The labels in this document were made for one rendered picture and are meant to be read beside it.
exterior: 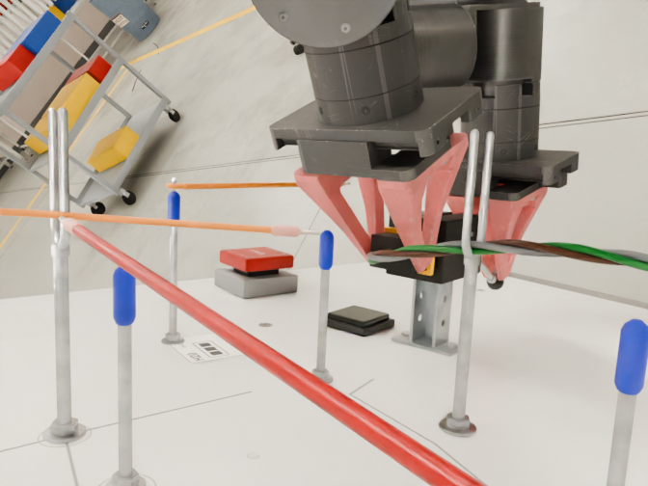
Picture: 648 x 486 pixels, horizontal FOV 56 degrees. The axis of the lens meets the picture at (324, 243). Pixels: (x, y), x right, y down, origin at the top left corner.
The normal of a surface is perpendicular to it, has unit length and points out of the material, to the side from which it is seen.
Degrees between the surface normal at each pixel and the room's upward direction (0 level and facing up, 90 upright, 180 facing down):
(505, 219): 70
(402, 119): 30
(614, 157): 0
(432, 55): 89
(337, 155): 62
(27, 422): 53
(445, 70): 103
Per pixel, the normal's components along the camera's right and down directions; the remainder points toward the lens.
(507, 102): -0.11, 0.30
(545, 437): 0.04, -0.99
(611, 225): -0.62, -0.55
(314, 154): -0.58, 0.49
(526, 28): 0.33, 0.26
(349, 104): -0.40, 0.50
